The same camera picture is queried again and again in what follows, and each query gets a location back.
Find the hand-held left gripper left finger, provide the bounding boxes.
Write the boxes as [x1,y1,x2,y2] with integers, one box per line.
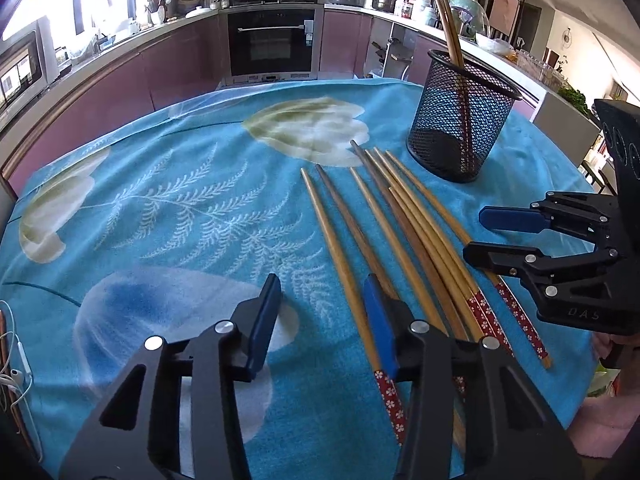
[59,274,283,480]

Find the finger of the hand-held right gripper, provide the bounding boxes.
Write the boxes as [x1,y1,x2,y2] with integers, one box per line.
[479,191,618,241]
[462,241,623,296]

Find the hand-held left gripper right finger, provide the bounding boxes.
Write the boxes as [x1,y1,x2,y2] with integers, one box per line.
[363,274,586,480]

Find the bunch of wooden chopsticks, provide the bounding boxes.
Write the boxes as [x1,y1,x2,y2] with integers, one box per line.
[349,140,553,456]

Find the light brown chopstick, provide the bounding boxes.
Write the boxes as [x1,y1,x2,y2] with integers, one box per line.
[300,168,408,446]

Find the black mesh utensil holder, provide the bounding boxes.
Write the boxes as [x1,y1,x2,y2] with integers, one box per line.
[406,49,522,183]

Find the dark brown chopstick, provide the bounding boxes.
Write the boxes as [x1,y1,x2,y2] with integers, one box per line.
[315,163,396,306]

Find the person's right forearm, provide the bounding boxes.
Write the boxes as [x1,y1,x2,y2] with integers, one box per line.
[570,395,640,458]

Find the blue floral tablecloth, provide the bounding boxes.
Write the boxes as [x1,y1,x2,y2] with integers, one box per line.
[0,79,616,480]

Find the long curved chopstick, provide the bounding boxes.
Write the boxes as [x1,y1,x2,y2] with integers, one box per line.
[421,0,458,68]
[435,0,476,173]

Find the glass dome cover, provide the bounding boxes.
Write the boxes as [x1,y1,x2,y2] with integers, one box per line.
[450,0,491,41]

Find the black built-in oven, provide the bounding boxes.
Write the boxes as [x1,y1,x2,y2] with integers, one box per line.
[227,8,317,78]

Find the pink kitchen cabinets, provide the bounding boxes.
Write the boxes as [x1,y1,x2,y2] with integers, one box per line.
[0,7,431,196]

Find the white microwave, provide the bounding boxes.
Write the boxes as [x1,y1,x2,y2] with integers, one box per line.
[0,16,62,113]

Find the white earphone cable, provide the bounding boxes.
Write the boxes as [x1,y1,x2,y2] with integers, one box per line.
[0,310,43,461]
[0,300,36,426]

